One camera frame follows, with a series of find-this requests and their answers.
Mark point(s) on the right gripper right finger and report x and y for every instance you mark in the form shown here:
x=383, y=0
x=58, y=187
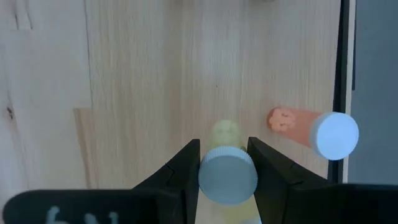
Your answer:
x=273, y=186

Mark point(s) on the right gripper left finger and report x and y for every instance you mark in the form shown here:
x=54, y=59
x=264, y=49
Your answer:
x=186, y=174

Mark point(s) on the wooden shelf black metal frame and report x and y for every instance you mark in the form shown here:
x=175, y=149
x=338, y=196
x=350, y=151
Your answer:
x=155, y=77

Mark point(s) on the orange vial white cap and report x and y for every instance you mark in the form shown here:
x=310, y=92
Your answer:
x=295, y=124

